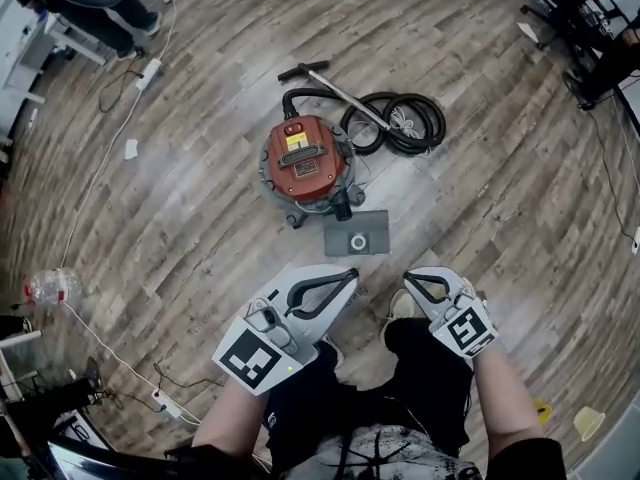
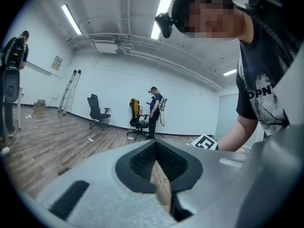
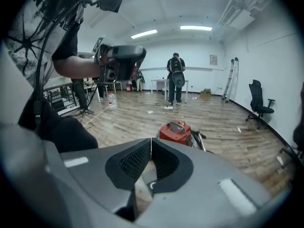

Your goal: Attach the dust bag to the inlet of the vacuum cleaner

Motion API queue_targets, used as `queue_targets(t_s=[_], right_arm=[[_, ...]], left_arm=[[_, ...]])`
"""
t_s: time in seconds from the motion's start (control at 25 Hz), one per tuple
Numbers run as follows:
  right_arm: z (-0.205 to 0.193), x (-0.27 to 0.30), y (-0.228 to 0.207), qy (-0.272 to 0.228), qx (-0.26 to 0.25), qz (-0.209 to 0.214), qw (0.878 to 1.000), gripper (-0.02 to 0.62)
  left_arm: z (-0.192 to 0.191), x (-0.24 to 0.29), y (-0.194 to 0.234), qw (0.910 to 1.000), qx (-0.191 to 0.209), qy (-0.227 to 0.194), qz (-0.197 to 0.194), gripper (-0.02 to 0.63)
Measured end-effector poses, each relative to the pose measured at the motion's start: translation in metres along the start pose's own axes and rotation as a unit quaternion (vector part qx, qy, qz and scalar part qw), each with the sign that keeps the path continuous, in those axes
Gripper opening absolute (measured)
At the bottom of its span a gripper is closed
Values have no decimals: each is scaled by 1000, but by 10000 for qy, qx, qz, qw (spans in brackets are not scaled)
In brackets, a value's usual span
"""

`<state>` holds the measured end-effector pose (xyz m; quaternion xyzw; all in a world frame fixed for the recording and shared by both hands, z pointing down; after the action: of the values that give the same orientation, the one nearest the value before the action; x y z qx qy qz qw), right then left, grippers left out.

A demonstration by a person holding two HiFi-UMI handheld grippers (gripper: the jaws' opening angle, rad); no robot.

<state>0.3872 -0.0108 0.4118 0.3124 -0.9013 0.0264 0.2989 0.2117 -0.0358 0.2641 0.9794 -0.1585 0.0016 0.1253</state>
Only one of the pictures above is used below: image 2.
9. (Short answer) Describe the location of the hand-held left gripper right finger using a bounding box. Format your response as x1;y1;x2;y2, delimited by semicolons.
156;139;253;223

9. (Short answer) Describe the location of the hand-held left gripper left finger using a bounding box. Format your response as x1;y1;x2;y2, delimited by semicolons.
35;139;177;228

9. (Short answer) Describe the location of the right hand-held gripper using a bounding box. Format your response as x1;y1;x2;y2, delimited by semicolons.
190;133;219;151

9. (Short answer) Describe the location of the person's right forearm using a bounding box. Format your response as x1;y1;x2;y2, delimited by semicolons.
218;114;259;152

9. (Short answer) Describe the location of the grey white backpack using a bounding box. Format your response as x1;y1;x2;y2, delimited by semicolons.
157;94;168;128

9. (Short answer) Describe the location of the black office chair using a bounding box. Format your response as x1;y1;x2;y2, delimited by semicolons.
86;94;112;132
126;98;151;141

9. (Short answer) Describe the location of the yellow jacket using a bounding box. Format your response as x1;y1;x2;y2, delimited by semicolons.
129;98;141;119

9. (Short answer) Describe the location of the person's black white printed shirt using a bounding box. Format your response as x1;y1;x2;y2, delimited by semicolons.
236;0;303;138

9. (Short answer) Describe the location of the brown cardboard pile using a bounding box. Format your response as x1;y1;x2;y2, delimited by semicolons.
32;98;47;115

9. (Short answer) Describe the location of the metal ladder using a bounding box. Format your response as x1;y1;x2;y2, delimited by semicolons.
57;68;82;115

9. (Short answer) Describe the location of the white desk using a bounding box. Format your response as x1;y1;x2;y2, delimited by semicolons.
16;84;25;131

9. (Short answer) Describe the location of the person's head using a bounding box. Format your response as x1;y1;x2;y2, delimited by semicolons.
170;0;253;44

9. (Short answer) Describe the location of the ceiling air conditioner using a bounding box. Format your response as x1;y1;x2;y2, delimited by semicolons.
93;35;119;55

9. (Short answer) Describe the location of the grey shell backpack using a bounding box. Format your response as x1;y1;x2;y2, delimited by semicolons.
0;37;28;105

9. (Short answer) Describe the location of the black head camera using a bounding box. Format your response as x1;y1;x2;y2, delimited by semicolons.
154;11;174;39

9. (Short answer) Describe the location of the wall panel box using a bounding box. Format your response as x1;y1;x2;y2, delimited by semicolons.
50;55;64;72

